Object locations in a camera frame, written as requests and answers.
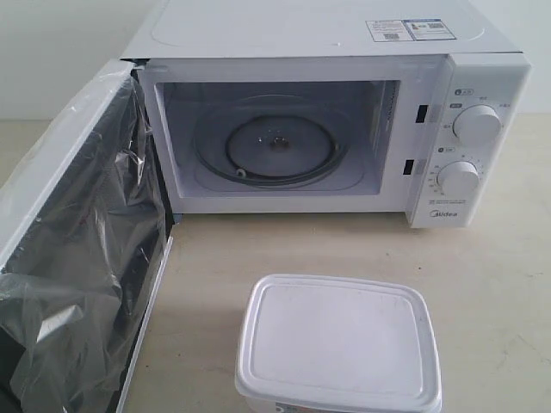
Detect white Midea microwave body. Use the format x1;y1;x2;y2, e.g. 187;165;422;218
122;1;530;228

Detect lower white control knob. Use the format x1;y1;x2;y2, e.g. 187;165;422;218
436;161;480;196

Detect white lidded plastic container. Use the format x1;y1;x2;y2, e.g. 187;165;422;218
234;274;443;412

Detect clear plastic film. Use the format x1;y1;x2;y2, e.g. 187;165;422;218
0;58;169;413

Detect turntable roller ring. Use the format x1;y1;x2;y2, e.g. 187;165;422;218
225;114;336;177

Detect white control knob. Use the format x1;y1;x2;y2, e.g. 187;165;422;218
436;161;480;196
453;105;503;146

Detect white microwave door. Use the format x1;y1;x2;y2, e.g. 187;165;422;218
0;56;175;413

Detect upper white control knob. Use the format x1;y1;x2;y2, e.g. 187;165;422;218
453;105;503;146

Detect glass turntable plate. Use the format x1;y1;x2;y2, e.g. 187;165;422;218
193;95;351;188

